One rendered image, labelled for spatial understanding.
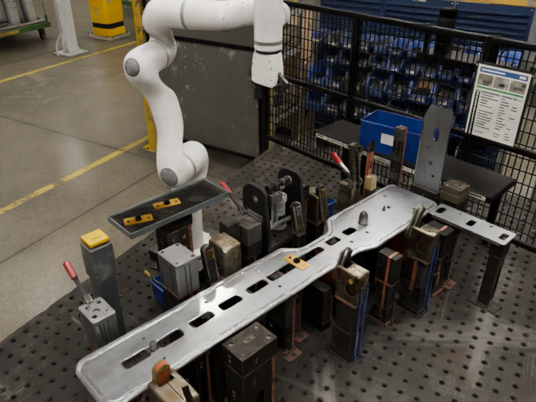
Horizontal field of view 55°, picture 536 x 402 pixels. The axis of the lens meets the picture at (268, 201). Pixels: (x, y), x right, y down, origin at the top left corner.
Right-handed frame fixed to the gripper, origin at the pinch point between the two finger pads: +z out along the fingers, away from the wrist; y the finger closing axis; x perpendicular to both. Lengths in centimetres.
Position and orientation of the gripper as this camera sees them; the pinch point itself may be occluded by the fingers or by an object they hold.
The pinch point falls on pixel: (267, 99)
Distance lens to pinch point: 166.6
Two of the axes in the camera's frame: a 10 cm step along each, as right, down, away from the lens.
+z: 0.0, 8.6, 5.0
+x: 7.3, -3.4, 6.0
